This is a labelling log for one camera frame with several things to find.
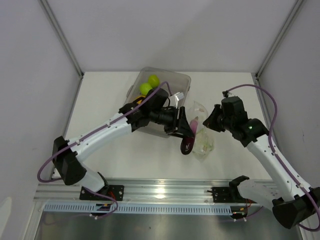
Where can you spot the right aluminium frame post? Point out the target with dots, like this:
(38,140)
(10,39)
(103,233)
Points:
(280,36)

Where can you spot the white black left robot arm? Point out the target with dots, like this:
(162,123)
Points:
(69,155)

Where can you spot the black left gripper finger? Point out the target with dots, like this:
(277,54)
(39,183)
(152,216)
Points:
(183,127)
(177,133)

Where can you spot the aluminium mounting rail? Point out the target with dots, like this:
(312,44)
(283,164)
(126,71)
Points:
(139,191)

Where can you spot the orange fruit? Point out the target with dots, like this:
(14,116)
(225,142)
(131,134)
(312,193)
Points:
(139,99)

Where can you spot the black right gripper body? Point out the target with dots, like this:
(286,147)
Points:
(228,122)

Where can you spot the green lime near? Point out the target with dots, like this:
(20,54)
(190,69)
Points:
(144,88)

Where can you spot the white slotted cable duct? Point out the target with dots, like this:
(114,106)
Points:
(133,208)

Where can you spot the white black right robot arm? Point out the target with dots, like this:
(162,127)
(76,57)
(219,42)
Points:
(294,200)

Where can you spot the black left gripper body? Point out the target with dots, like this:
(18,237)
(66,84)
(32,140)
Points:
(168,119)

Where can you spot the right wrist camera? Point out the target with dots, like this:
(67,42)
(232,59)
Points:
(228,94)

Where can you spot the purple eggplant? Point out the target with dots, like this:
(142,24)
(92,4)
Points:
(187,142)

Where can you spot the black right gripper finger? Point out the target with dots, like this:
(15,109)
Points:
(212,122)
(217,129)

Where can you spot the clear dotted zip bag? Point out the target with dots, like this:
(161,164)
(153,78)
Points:
(197,109)

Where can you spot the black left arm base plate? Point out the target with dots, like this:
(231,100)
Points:
(113,191)

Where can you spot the aluminium frame post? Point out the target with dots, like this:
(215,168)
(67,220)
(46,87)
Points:
(53,21)
(280,36)

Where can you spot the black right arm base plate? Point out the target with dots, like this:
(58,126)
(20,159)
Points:
(227,195)

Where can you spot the left aluminium frame post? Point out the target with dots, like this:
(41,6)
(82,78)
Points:
(53,21)

